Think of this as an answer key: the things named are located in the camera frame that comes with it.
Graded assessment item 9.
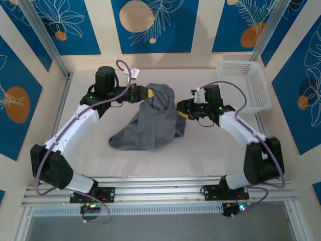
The white slotted cable duct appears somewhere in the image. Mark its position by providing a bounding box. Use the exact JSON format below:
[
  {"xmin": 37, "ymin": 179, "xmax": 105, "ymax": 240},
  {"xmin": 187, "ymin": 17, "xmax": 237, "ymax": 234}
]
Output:
[{"xmin": 32, "ymin": 203, "xmax": 224, "ymax": 217}]

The blue floral wall panel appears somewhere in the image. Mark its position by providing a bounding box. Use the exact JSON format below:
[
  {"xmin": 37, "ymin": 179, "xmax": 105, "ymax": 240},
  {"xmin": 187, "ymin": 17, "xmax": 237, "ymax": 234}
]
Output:
[
  {"xmin": 0, "ymin": 0, "xmax": 101, "ymax": 56},
  {"xmin": 0, "ymin": 36, "xmax": 44, "ymax": 162},
  {"xmin": 111, "ymin": 0, "xmax": 200, "ymax": 54},
  {"xmin": 212, "ymin": 0, "xmax": 284, "ymax": 53},
  {"xmin": 271, "ymin": 24, "xmax": 321, "ymax": 156}
]

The aluminium frame post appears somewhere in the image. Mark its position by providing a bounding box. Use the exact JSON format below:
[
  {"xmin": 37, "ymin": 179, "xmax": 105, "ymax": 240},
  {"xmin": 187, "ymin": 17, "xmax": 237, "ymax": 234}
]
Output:
[
  {"xmin": 250, "ymin": 0, "xmax": 294, "ymax": 62},
  {"xmin": 19, "ymin": 0, "xmax": 70, "ymax": 77}
]

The grey t-shirt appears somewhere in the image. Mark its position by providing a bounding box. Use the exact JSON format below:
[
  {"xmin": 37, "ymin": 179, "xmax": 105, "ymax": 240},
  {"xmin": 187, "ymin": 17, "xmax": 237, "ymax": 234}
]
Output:
[{"xmin": 108, "ymin": 82, "xmax": 187, "ymax": 151}]

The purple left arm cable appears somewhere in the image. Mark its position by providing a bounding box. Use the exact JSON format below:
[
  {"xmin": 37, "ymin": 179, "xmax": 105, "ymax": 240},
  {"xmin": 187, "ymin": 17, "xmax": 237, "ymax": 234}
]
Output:
[{"xmin": 35, "ymin": 59, "xmax": 133, "ymax": 223}]

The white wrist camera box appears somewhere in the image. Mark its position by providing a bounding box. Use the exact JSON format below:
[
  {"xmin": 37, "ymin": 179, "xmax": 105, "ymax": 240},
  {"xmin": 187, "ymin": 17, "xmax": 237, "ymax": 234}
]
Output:
[
  {"xmin": 124, "ymin": 67, "xmax": 140, "ymax": 84},
  {"xmin": 190, "ymin": 86, "xmax": 203, "ymax": 104}
]

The aluminium mounting rail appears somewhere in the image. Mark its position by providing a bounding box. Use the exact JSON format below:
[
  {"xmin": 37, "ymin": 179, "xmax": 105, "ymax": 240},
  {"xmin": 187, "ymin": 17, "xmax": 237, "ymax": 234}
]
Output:
[{"xmin": 21, "ymin": 177, "xmax": 295, "ymax": 208}]

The white perforated plastic basket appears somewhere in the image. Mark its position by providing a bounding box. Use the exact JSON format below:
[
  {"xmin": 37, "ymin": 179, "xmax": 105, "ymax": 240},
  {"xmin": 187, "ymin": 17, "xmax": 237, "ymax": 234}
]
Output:
[{"xmin": 216, "ymin": 59, "xmax": 273, "ymax": 115}]

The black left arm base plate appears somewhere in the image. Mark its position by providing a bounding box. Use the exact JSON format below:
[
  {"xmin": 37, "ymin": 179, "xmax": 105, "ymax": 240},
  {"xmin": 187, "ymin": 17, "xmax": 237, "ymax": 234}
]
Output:
[{"xmin": 69, "ymin": 187, "xmax": 116, "ymax": 203}]

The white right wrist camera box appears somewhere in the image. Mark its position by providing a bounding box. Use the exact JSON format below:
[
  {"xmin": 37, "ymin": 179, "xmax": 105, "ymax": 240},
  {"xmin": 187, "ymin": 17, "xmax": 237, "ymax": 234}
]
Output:
[{"xmin": 190, "ymin": 86, "xmax": 203, "ymax": 104}]

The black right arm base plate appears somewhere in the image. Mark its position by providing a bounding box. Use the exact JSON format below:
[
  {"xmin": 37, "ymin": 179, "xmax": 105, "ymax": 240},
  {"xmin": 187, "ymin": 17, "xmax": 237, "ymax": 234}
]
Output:
[{"xmin": 202, "ymin": 184, "xmax": 250, "ymax": 201}]

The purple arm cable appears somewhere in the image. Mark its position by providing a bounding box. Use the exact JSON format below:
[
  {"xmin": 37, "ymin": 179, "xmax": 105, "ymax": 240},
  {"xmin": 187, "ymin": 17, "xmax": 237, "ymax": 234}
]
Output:
[
  {"xmin": 199, "ymin": 80, "xmax": 286, "ymax": 218},
  {"xmin": 35, "ymin": 59, "xmax": 133, "ymax": 223}
]

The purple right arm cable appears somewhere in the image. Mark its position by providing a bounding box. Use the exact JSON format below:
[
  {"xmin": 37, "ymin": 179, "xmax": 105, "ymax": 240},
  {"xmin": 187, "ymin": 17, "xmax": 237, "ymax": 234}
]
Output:
[{"xmin": 199, "ymin": 80, "xmax": 286, "ymax": 218}]

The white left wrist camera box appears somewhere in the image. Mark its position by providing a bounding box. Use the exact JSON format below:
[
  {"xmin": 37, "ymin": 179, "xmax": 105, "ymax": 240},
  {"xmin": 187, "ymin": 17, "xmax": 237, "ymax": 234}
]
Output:
[{"xmin": 124, "ymin": 67, "xmax": 140, "ymax": 84}]

